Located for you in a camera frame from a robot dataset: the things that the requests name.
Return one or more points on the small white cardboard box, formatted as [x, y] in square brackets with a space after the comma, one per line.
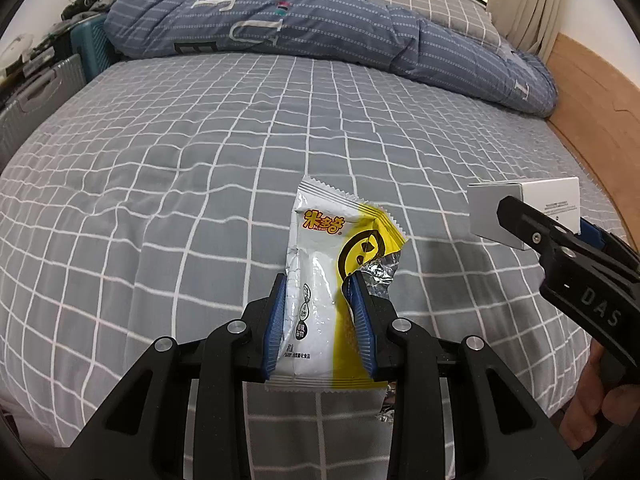
[485, 215]

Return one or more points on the wooden headboard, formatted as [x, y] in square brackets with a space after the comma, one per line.
[600, 110]

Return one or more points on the pile of dark clutter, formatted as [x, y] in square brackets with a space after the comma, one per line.
[80, 7]

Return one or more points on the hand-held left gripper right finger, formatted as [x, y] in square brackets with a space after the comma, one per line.
[362, 320]

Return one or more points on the grey hard suitcase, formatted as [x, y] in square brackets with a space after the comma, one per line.
[45, 90]

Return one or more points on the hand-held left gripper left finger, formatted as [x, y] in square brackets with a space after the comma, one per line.
[277, 320]

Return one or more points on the teal hard suitcase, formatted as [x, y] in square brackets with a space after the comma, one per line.
[90, 45]

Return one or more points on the white and yellow snack packet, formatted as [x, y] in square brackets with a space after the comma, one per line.
[320, 270]

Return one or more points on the beige curtain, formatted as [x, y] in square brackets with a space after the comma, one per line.
[525, 5]

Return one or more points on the blue striped duvet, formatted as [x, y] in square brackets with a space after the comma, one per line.
[325, 25]

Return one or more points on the person's right hand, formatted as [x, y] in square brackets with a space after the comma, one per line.
[585, 410]

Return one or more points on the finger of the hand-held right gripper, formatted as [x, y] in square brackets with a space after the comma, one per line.
[595, 237]
[530, 225]

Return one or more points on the white plastic item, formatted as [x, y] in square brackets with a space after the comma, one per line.
[17, 47]

